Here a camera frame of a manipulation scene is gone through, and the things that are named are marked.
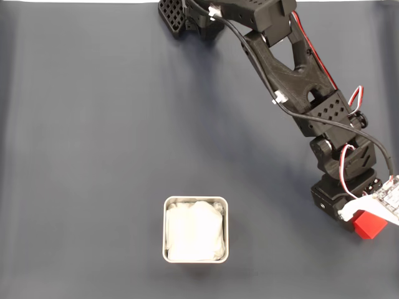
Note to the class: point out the red cube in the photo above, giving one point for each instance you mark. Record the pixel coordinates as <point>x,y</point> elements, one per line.
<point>369,227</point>

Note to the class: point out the square metal box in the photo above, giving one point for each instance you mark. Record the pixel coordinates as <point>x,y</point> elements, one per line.
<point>164,230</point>

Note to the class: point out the white crumpled cloth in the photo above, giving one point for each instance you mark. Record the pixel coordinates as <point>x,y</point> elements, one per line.
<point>194,230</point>

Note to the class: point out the dark grey table mat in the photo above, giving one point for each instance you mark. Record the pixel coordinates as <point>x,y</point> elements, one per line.
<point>93,124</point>

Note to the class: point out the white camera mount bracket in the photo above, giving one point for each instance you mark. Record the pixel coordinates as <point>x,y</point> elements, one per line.
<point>358,207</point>

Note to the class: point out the bare camera circuit board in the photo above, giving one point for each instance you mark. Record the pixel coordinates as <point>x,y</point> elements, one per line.
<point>389,196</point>

